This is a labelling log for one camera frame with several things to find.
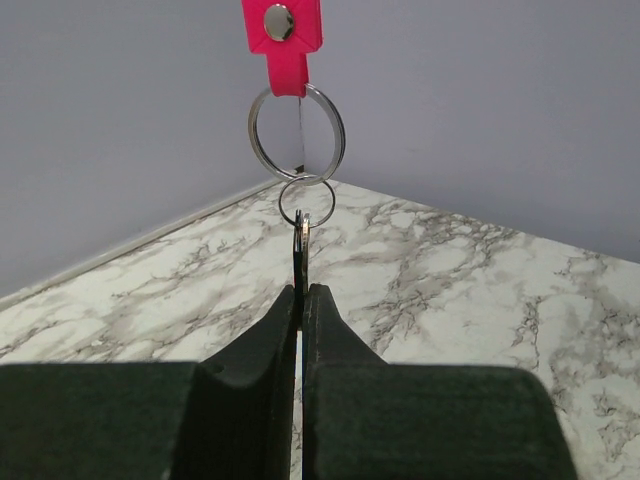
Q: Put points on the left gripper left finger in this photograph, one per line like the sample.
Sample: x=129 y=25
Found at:
x=226 y=417

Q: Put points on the pink keyring tag with ring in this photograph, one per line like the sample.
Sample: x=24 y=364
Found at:
x=285 y=32

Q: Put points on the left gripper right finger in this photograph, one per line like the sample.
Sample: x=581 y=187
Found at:
x=365 y=418

